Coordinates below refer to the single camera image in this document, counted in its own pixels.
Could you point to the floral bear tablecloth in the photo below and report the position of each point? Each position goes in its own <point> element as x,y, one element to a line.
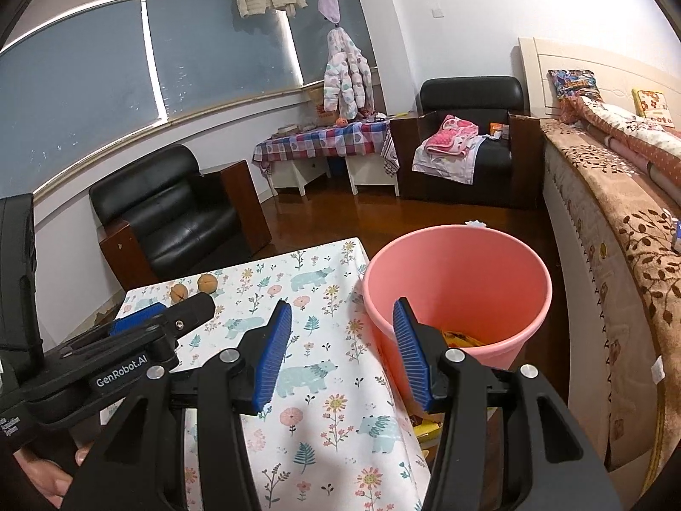
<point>319,436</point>

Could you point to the white paper scrap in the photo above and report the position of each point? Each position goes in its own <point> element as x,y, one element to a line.
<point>475,223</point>

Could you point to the orange floral quilt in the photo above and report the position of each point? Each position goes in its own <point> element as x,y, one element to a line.
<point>638,138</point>

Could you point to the brown walnut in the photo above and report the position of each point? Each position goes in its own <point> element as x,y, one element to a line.
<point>179,293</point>
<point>206,283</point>

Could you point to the black leather armchair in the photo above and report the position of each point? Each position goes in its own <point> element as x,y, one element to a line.
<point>175,218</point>
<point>468,93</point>

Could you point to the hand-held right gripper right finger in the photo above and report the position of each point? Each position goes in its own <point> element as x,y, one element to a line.
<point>409,351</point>

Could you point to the cardboard box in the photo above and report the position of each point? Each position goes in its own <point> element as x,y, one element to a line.
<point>322,112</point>

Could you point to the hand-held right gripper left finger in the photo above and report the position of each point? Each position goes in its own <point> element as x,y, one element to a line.
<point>274,351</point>

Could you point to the cream bed headboard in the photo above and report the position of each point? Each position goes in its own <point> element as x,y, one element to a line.
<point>606,58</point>

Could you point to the yellow packet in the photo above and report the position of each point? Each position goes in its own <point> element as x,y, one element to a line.
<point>425,428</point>

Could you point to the pink plastic bucket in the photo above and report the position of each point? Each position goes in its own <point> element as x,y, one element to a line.
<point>463,277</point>

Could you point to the grey window blind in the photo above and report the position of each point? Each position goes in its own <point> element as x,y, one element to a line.
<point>80,101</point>
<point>223,48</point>
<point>308,42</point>

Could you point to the yellow floral pillow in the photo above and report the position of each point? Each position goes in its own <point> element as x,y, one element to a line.
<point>652,104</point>

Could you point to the colourful cartoon pillow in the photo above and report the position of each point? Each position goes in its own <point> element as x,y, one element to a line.
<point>574,85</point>

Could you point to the side table with plaid cloth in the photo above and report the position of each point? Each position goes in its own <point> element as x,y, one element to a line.
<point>330,141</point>

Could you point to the small orange packet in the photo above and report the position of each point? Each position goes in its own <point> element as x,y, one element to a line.
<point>498,130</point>

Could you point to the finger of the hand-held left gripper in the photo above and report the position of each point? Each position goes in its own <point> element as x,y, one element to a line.
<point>138,315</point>
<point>106,378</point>

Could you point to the person's left hand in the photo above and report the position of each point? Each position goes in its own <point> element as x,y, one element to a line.
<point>53,482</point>

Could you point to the small blue white box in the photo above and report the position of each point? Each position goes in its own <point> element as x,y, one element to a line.
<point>676,234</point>

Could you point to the white side cabinet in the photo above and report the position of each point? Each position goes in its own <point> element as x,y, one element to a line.
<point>372,173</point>
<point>298,175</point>

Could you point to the white printed cloth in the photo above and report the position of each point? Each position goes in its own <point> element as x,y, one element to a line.
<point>447,167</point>

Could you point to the pink folded clothes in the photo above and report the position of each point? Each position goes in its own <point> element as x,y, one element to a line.
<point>452,133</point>

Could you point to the purple hat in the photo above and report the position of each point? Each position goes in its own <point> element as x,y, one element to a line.
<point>329,2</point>

